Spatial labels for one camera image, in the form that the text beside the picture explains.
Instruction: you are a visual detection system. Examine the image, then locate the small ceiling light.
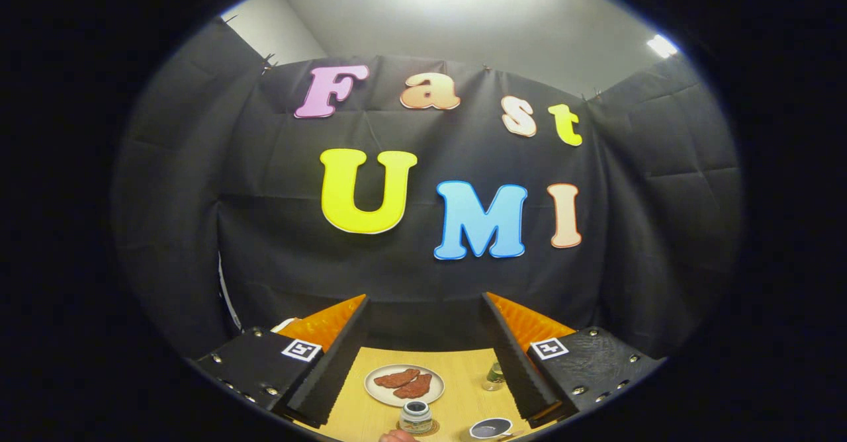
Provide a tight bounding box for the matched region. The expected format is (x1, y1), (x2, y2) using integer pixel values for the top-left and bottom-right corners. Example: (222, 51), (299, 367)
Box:
(646, 34), (680, 59)

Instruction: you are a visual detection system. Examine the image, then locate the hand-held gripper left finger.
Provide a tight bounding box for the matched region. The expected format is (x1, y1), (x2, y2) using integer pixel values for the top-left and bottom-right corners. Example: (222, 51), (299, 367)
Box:
(189, 293), (373, 429)

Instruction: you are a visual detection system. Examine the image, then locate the round cork coaster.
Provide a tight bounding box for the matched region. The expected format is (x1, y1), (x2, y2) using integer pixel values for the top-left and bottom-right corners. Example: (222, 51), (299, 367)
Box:
(396, 418), (440, 437)

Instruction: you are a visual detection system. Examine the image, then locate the wooden table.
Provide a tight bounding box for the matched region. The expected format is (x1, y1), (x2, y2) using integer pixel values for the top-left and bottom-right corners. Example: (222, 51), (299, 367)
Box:
(294, 346), (557, 442)

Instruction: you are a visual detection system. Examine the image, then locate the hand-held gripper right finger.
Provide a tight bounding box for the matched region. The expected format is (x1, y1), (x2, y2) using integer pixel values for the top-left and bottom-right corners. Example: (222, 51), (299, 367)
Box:
(481, 291), (668, 429)

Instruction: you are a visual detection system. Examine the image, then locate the white juice bottle green ring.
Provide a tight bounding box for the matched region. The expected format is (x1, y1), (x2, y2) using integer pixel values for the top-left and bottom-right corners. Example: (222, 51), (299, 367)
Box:
(399, 400), (433, 435)

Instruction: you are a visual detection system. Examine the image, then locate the red dried meat slice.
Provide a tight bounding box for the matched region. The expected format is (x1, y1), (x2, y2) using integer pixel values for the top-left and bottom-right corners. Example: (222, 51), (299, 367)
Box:
(393, 373), (433, 400)
(374, 369), (421, 389)

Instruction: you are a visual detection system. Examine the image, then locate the black backdrop cloth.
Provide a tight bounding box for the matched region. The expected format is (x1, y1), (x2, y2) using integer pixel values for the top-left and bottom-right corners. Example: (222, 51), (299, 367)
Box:
(109, 15), (745, 363)

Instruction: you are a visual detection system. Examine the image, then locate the white cup wooden handle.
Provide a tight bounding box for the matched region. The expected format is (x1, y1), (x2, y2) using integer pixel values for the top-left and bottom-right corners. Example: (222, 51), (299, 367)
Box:
(469, 418), (523, 441)

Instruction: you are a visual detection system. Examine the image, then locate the white round plate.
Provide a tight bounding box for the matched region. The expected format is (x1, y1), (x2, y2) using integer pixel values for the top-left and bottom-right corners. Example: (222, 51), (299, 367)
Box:
(365, 363), (445, 408)

